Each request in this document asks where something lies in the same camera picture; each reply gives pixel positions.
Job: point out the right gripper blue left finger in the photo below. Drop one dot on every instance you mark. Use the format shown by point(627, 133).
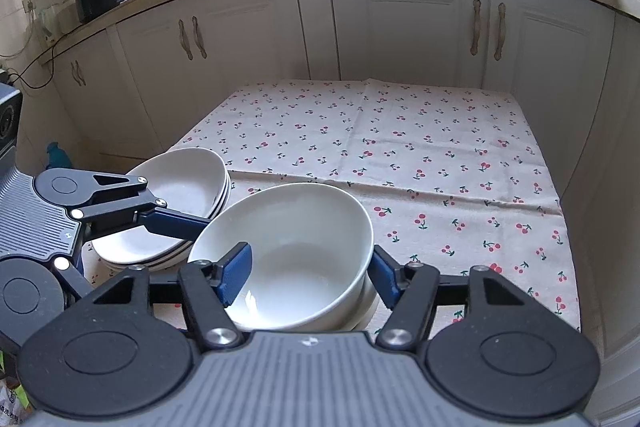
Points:
point(231, 273)

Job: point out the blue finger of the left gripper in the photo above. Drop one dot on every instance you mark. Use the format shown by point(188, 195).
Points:
point(171, 223)

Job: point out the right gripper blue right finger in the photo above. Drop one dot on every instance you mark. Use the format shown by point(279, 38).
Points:
point(388, 277)

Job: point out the white floral bowl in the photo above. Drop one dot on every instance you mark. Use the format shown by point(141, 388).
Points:
point(365, 309)

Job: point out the stained white fruit plate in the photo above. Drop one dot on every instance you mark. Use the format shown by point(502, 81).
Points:
point(140, 247)

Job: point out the small white fruit plate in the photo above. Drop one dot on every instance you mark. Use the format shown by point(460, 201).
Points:
point(165, 201)

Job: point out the blue plastic jug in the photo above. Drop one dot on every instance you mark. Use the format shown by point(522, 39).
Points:
point(57, 158)

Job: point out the cherry print tablecloth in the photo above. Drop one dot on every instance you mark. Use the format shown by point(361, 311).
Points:
point(449, 177)

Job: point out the white lower cabinets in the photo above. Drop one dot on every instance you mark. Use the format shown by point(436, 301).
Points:
point(133, 89)

